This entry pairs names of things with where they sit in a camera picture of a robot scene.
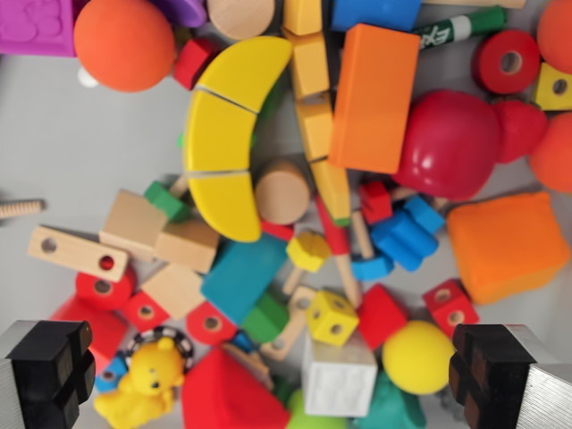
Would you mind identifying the plain red wooden cube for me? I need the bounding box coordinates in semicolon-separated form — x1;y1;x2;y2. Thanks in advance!
357;282;410;351

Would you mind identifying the yellow cube with several holes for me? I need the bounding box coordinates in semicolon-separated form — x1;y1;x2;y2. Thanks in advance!
305;289;361;348

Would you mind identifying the white rubber cube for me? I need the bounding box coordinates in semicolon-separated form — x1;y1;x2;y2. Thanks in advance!
300;332;379;418

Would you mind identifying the natural wooden cube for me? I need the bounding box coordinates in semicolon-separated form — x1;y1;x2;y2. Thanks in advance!
139;263;207;322

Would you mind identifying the small white round piece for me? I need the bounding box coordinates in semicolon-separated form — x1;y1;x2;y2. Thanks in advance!
76;66;100;88

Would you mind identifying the red half round block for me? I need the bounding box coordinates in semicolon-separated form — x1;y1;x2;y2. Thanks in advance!
184;300;239;347

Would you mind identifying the yellow sliced wooden banana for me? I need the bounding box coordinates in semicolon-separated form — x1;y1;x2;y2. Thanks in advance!
183;35;294;244

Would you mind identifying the red wooden wheel with hole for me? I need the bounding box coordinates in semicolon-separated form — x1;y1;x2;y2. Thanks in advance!
472;29;543;96
74;263;138;312

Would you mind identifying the yellow rubber bear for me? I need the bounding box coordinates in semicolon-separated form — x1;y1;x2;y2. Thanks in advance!
93;336;187;429

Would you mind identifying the large red flat block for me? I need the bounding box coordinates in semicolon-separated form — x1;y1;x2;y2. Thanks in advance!
48;294;129;373

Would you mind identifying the small red rubber ball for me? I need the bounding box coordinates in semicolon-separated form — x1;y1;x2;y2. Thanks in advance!
491;99;549;164

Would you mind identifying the red wooden nut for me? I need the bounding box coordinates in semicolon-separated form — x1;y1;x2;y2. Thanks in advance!
358;180;395;225

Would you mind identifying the red cube with one hole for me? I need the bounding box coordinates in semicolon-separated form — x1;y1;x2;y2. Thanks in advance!
120;290;172;333

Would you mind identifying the grey plastic bin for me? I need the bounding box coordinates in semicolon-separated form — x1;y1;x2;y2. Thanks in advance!
0;0;572;429

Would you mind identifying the green head wooden bolt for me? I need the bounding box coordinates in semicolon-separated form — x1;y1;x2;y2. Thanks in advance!
143;175;191;223

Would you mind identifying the yellow-orange sliced wooden vegetable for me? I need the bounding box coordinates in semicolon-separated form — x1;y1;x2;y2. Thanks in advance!
281;0;352;227

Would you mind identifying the orange soft foam cube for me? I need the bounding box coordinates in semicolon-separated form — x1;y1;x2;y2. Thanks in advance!
446;191;571;307

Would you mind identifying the red cube with two holes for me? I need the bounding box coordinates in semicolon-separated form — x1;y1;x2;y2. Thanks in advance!
421;278;481;338

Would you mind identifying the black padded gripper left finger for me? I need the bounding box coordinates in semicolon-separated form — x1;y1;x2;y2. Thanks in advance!
0;319;97;429

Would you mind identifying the wooden plank with holes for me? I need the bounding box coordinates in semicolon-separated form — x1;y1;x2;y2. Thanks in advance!
27;224;131;283

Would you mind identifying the red and wood stick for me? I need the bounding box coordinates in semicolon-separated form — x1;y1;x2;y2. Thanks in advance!
314;193;364;307

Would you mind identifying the black white checkered ring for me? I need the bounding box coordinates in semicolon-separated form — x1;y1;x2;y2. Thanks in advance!
124;325;196;373

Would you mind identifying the orange rectangular wooden block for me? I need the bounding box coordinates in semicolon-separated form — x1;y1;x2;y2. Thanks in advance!
327;22;422;176

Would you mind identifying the black padded gripper right finger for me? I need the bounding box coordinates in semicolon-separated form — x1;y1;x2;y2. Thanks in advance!
448;323;572;429

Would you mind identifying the blue wooden piece with hole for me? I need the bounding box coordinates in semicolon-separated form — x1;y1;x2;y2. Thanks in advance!
93;354;131;395

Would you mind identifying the green Expo marker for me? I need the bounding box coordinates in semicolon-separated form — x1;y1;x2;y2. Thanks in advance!
410;6;509;51

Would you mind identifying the yellow foam ball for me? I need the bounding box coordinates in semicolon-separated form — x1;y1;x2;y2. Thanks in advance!
381;319;458;396

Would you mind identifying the wooden strip with holes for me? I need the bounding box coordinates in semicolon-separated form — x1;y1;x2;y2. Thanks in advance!
260;285;319;363

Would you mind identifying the large orange foam ball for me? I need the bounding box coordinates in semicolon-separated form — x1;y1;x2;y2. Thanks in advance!
73;0;176;94

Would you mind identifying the blue rectangular block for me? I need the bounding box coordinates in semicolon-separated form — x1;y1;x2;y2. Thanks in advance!
330;0;424;33

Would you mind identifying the purple rubber cup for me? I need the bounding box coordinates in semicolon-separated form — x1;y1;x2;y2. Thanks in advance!
149;0;208;29

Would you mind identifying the threaded wooden screw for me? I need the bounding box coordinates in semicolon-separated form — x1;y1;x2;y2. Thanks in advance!
0;198;46;221

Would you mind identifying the small plain red cube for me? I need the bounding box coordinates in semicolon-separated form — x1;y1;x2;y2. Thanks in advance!
172;38;221;91

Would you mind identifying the teal rubber toy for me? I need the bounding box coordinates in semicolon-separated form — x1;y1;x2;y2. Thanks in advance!
352;370;428;429

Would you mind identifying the large red triangular block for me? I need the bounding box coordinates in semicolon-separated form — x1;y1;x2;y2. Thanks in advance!
180;348;292;429

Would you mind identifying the blue wooden ring piece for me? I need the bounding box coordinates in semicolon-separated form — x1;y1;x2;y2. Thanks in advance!
349;251;396;282

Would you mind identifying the short wooden dowel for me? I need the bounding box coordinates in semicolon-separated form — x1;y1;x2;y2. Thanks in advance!
350;209;374;261

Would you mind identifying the wide natural wooden cylinder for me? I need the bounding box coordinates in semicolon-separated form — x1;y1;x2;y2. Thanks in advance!
206;0;277;41

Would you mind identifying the green wooden block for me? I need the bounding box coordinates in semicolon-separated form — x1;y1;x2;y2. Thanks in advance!
240;291;290;345

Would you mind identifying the small blue wooden piece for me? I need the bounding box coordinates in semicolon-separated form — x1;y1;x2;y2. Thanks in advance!
231;331;257;356

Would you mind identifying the thin red wooden piece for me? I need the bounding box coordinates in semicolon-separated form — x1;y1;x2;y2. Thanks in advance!
260;219;296;243

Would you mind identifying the yellow hex head wooden bolt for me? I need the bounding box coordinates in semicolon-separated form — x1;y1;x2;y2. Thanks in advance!
282;231;332;294

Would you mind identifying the shiny red plastic apple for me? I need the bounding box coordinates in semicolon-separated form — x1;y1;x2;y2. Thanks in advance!
391;88;502;202

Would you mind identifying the blue wooden gear nut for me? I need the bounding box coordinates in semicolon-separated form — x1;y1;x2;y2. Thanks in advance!
370;196;446;273

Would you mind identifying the magenta rubber elephant cube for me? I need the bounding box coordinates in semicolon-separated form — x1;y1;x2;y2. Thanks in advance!
0;0;78;59

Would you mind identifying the yellow cube with single hole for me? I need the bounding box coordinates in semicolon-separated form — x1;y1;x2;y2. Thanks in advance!
531;62;572;113

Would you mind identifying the natural wooden block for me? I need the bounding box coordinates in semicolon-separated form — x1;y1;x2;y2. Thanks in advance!
153;218;222;275
98;189;169;263

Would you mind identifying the light green ball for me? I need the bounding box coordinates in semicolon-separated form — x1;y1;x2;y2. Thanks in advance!
285;388;348;429

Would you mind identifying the teal wooden block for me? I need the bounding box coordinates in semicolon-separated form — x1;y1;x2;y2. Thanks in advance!
199;233;292;325

